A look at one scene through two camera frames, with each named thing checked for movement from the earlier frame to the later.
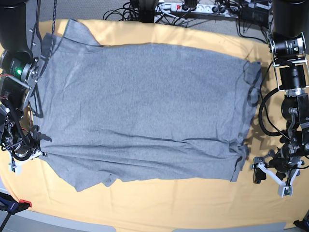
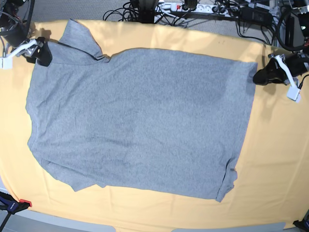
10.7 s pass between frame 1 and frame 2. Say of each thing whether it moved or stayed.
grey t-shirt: moved
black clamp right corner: stayed
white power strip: stayed
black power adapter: stayed
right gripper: moved
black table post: stayed
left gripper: moved
